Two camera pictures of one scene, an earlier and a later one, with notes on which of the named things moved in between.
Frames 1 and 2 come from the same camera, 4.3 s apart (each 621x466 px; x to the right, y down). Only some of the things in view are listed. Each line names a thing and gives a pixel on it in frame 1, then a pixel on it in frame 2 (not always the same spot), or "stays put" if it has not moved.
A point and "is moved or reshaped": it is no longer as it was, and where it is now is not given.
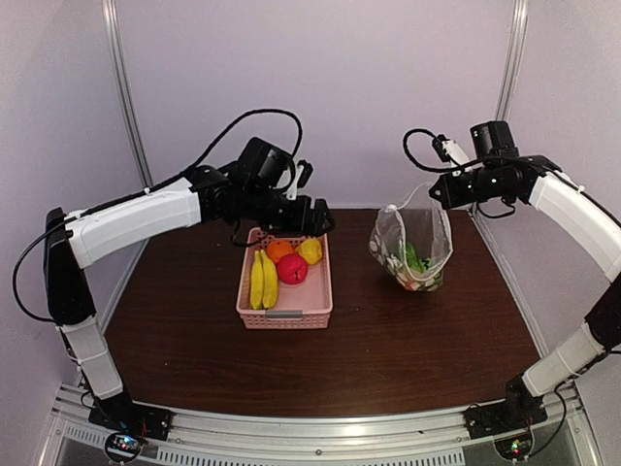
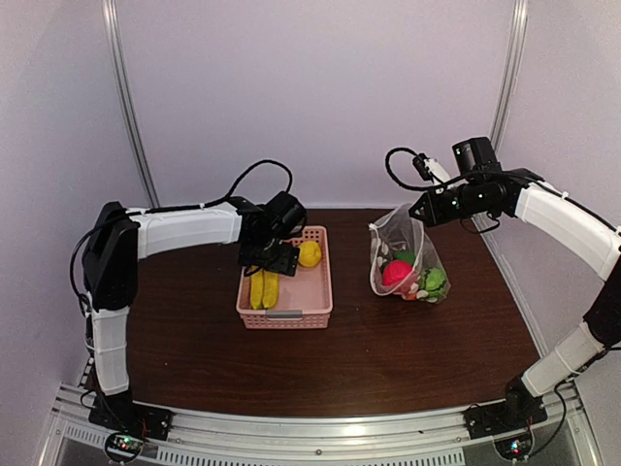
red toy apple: (292, 268) to (395, 271)
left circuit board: (123, 447) stays put
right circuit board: (516, 447) stays put
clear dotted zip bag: (413, 244) is moved or reshaped
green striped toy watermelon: (418, 263) to (434, 279)
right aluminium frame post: (513, 55) stays put
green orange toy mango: (411, 285) to (408, 256)
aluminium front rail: (420, 438) stays put
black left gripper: (300, 226) to (285, 264)
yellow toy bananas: (264, 283) stays put
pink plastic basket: (305, 306) stays put
